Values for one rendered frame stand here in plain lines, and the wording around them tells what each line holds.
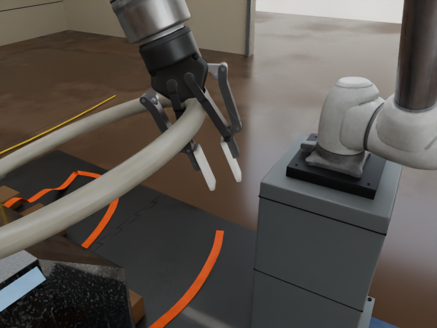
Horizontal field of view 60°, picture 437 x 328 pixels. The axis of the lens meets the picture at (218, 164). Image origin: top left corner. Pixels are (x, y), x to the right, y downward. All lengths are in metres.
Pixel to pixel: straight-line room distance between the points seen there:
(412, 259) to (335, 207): 1.19
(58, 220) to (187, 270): 1.63
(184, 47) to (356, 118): 0.75
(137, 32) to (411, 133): 0.78
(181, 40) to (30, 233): 0.28
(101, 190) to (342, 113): 0.89
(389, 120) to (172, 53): 0.72
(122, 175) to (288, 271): 1.07
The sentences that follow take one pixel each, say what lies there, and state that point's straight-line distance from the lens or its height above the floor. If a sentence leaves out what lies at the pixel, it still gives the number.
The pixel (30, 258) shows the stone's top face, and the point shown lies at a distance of 1.03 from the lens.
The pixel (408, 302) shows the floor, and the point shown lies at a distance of 2.09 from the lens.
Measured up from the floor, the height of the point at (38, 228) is 1.23.
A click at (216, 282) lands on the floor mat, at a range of 1.95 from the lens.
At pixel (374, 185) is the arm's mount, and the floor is 0.84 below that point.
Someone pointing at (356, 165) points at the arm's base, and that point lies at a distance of 1.26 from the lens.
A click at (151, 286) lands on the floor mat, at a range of 1.96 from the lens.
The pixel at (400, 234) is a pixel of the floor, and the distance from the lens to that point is 2.45.
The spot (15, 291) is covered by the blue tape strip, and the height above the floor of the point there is 0.80.
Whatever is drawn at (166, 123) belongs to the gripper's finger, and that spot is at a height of 1.25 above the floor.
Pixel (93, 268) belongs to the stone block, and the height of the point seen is 0.68.
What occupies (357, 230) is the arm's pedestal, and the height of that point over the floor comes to 0.72.
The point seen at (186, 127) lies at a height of 1.27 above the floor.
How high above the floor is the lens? 1.48
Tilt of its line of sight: 31 degrees down
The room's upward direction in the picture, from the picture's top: straight up
